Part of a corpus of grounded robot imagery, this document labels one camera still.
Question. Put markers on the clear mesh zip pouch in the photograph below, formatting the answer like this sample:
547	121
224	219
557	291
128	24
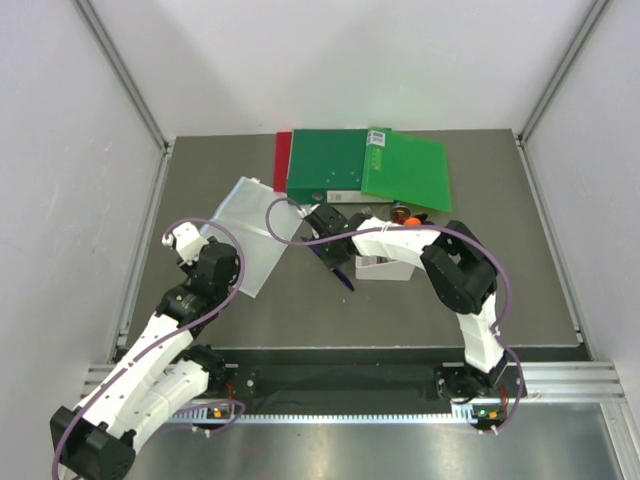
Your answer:
253	212

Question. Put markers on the dark blue table knife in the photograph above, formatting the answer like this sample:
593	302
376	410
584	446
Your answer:
338	273

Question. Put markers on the dark green ring binder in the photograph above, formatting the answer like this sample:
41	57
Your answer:
327	166

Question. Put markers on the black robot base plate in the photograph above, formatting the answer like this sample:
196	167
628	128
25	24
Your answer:
304	383

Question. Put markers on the red folder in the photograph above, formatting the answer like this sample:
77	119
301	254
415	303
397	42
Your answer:
282	155

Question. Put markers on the silver spoon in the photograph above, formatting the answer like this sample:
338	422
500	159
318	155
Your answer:
399	215

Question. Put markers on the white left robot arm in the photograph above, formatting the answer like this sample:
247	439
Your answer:
162	372

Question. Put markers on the grey slotted cable duct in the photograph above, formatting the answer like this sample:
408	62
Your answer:
457	415

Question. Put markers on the light green plastic folder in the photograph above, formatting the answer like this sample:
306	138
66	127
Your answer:
407	169

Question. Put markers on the white divided plastic container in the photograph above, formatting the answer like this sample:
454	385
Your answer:
382	269

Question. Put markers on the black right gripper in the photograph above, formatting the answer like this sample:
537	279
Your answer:
334	262

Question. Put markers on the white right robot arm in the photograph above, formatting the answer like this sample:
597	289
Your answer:
464	276

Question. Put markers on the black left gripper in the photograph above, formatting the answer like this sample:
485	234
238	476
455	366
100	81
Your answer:
188	267

